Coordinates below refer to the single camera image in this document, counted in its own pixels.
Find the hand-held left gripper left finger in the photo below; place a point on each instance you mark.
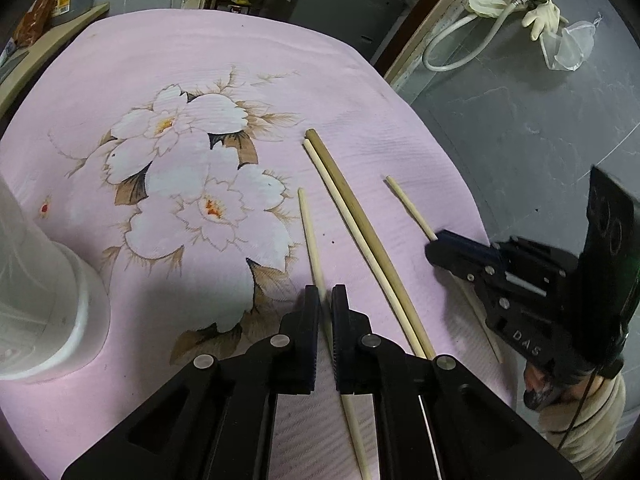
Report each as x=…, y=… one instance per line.
x=306, y=350

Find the pink floral tablecloth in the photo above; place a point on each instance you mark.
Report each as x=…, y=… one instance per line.
x=375, y=110

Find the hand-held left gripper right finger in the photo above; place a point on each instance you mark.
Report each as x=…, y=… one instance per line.
x=345, y=350

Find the grey cabinet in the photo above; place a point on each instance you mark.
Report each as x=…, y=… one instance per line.
x=325, y=10

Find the orange snack packet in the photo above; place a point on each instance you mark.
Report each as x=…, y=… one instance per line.
x=37, y=15

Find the white plastic utensil holder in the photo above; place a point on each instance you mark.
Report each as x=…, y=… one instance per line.
x=30, y=280

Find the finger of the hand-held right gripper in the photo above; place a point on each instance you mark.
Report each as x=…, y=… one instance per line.
x=465, y=246
x=460, y=267

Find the person's right hand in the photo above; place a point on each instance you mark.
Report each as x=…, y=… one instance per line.
x=560, y=390

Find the wooden chopstick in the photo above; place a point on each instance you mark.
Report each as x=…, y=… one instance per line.
x=352, y=230
x=367, y=230
x=310, y=240
x=410, y=206

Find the white mesh bag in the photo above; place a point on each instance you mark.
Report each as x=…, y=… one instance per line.
x=570, y=52

